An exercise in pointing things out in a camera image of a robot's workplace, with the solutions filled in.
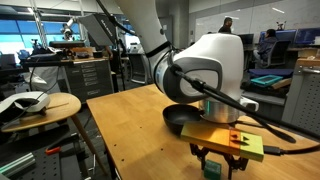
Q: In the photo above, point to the grey plastic bin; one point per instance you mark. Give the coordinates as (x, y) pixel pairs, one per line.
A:
(266, 106)

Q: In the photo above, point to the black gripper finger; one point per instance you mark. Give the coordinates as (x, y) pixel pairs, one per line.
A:
(235, 163)
(200, 151)

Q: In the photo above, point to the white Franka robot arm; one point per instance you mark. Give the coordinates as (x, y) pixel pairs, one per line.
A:
(213, 56)

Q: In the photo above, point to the dark computer monitor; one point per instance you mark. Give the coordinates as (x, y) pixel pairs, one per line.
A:
(246, 39)

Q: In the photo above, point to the tan wooden block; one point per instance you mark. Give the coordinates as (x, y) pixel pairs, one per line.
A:
(281, 84)

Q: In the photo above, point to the black bowl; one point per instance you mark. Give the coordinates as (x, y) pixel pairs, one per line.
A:
(178, 116)

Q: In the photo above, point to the seated person dark jacket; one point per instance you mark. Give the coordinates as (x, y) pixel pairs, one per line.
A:
(266, 46)

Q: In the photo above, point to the black perforated optical table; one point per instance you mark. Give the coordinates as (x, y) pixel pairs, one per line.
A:
(50, 166)

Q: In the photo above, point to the black softbox light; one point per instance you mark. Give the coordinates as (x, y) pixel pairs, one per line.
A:
(98, 30)

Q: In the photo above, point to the computer monitor blue screen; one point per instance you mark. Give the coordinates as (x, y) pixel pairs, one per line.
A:
(286, 35)
(306, 36)

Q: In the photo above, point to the grey perforated drawer cabinet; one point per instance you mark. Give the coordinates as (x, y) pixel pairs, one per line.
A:
(305, 100)

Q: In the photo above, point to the blue fabric bag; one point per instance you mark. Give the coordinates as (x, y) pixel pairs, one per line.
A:
(270, 72)

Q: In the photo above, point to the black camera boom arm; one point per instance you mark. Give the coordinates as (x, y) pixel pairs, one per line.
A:
(43, 62)

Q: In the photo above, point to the aluminium extrusion bar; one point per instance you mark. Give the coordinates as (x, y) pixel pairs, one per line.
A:
(16, 165)

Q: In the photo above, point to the grey office chair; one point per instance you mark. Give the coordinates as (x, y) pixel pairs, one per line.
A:
(281, 53)

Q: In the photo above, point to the dark drawer cabinet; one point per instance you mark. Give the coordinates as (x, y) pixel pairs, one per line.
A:
(88, 80)

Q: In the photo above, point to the black mesh chair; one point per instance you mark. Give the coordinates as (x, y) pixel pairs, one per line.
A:
(136, 68)

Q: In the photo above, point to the standing person dark jacket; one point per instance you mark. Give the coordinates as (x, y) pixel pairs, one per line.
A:
(226, 26)

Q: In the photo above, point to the black bag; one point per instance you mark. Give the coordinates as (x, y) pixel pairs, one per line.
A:
(263, 90)

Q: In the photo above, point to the silver tripod pole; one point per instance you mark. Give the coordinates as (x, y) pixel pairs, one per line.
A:
(39, 26)

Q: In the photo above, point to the black stereo camera bar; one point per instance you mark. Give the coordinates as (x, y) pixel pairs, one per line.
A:
(66, 44)

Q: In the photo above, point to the small green block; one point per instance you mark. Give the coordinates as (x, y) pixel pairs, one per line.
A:
(212, 170)

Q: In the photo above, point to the white plastic cover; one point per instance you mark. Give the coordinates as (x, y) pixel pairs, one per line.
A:
(46, 78)

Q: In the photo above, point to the white headset device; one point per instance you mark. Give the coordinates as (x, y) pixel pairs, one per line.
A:
(30, 100)

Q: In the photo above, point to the round wooden stool table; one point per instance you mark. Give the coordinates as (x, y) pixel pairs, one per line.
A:
(63, 106)

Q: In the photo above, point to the teal tray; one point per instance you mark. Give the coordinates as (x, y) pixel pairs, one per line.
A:
(266, 80)

